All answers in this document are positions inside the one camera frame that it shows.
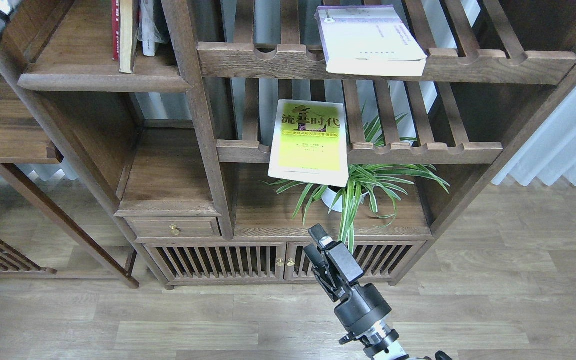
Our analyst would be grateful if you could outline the red paperback book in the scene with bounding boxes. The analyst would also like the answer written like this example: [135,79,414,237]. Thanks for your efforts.
[110,0,121,62]

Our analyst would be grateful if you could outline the white plant pot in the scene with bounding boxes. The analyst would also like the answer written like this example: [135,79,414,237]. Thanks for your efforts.
[321,186,368,214]

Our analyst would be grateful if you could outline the brass drawer knob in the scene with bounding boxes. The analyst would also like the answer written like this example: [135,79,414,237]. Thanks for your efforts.
[169,224,181,236]

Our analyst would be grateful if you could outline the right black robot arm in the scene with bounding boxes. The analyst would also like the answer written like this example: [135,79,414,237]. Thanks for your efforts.
[304,224,411,360]

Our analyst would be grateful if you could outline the brass cabinet door knobs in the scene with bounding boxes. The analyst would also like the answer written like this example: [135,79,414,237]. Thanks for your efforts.
[275,258,296,267]

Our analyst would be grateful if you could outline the upright tan book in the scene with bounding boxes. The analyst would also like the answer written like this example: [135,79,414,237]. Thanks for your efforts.
[118,0,140,75]

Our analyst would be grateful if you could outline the white purple book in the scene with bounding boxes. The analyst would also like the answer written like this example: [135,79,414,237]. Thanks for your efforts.
[315,5,427,77]

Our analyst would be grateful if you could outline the spider plant leaves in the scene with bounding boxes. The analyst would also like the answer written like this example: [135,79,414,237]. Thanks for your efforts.
[261,115,450,254]

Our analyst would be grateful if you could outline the white curtain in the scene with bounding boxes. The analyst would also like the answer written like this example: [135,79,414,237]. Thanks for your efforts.
[492,87,576,187]

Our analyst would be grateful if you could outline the yellow green book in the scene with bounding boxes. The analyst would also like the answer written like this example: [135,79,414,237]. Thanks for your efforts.
[268,99,349,188]

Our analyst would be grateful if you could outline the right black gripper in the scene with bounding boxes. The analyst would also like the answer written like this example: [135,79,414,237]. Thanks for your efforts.
[304,224,392,333]

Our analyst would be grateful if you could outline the dark wooden bookshelf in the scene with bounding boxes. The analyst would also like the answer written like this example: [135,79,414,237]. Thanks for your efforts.
[0,0,576,288]

